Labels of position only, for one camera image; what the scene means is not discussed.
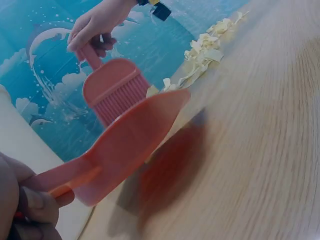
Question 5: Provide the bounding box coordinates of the person's left hand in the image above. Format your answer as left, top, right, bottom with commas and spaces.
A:
0, 151, 63, 240

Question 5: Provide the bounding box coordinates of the person's right hand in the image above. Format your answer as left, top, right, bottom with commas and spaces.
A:
66, 0, 141, 59

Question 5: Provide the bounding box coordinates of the pink hand brush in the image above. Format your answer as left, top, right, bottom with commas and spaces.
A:
74, 44, 151, 129

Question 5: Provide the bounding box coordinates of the pink plastic dustpan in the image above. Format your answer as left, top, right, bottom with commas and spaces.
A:
31, 88, 192, 207

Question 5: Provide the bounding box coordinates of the black wrist band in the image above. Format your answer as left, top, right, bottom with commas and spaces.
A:
136, 0, 172, 22

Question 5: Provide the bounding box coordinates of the pile of yellow paper shreds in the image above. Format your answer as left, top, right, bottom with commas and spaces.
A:
145, 9, 251, 99

